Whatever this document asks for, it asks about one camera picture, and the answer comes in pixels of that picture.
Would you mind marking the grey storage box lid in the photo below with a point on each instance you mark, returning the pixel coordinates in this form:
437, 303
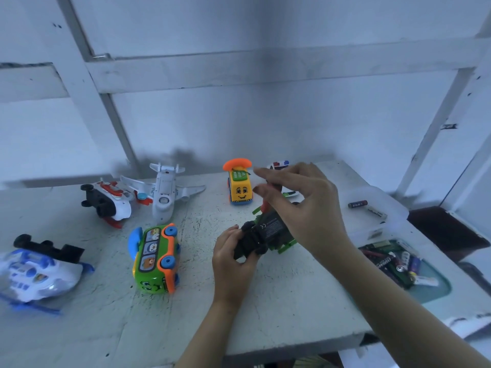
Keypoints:
479, 272

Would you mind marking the black white toy car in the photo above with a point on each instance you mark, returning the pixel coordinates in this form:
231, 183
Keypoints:
282, 194

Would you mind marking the teal container lid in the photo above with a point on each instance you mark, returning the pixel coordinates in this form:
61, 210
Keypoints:
437, 291

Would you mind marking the person's right hand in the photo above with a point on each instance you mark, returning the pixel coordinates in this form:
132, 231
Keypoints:
307, 210

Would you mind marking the pile of batteries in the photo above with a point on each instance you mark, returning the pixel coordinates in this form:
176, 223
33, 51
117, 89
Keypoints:
399, 264

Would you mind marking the white toy airplane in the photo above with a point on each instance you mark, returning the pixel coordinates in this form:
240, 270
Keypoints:
163, 191

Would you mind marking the green orange toy car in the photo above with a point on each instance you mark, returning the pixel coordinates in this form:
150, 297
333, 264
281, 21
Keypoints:
156, 260

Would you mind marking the white wooden table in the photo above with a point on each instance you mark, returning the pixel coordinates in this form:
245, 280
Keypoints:
84, 318

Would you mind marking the clear plastic container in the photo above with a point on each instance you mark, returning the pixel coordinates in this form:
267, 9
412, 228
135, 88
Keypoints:
376, 214

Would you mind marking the yellow orange toy car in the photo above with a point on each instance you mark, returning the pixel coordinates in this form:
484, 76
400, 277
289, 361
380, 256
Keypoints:
239, 184

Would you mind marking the person's left hand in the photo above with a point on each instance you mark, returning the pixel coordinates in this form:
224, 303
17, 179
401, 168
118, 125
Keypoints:
234, 268

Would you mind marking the dark brown storage box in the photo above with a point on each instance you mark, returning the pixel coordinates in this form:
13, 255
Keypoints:
452, 233

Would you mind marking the dark green toy helicopter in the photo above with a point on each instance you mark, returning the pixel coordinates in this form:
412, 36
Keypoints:
265, 233

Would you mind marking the red screwdriver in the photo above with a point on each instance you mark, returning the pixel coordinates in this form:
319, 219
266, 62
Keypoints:
265, 204

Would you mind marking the person's left forearm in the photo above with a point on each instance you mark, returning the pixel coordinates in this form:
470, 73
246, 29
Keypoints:
203, 337

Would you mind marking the black red battery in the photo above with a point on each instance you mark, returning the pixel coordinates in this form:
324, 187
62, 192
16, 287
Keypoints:
357, 204

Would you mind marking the red white toy vehicle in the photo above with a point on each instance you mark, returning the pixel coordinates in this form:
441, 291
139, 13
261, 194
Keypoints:
107, 199

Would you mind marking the white grey battery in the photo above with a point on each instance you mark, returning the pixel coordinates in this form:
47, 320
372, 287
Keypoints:
376, 213

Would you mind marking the white blue toy vehicle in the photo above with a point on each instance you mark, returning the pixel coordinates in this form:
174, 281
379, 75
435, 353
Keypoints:
38, 276

